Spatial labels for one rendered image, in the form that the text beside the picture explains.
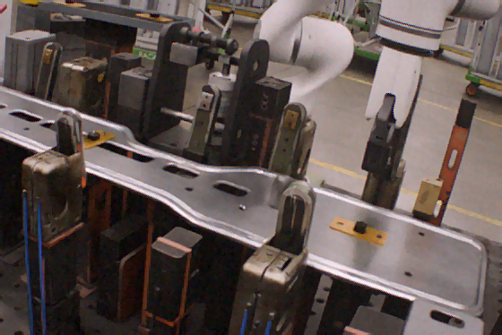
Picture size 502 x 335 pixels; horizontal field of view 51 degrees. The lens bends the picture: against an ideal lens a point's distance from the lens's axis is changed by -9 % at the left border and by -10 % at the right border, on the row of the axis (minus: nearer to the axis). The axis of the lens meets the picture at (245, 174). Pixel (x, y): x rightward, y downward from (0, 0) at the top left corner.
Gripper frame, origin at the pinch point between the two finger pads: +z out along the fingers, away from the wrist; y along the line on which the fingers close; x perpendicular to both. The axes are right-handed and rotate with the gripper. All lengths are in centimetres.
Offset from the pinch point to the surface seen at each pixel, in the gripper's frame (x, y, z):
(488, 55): 35, -687, 58
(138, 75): -50, -17, 4
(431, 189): 8.1, -10.8, 6.5
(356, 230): -0.5, 0.9, 11.4
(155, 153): -35.6, -2.7, 11.6
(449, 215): 24, -259, 113
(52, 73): -69, -13, 7
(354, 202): -3.1, -8.7, 11.8
